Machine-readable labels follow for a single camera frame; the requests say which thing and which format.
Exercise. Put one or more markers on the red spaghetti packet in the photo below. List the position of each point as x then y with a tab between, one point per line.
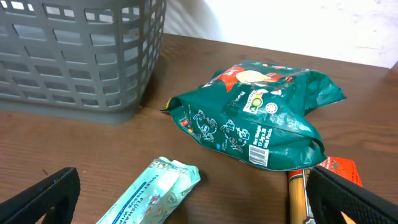
300	209

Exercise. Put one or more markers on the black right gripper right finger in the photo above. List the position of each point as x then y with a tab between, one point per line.
332	196

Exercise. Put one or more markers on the grey plastic lattice basket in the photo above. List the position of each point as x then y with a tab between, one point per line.
79	59

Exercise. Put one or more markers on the green snack multipack bag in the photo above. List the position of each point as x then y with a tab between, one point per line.
256	112

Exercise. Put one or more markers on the mint wet wipes pack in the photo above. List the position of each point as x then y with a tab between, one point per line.
154	195

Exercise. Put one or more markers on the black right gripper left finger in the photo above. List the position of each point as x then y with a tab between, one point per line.
52	200

